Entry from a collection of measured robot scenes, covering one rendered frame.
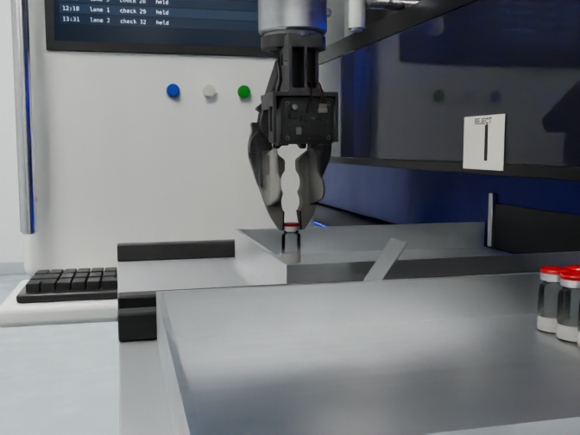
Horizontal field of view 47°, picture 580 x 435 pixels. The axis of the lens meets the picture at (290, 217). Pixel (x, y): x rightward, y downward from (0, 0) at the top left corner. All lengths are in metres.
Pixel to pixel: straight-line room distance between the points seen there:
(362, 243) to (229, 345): 0.43
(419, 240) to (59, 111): 0.62
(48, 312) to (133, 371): 0.54
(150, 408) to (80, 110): 0.84
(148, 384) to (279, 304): 0.13
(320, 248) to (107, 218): 0.44
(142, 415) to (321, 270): 0.27
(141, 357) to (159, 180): 0.73
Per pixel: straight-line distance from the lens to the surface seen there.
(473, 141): 0.80
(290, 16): 0.73
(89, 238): 1.17
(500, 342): 0.49
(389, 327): 0.51
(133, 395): 0.39
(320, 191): 0.73
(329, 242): 0.85
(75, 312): 0.96
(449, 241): 0.92
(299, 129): 0.70
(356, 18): 0.99
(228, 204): 1.17
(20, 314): 0.97
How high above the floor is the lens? 1.01
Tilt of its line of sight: 6 degrees down
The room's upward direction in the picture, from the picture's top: straight up
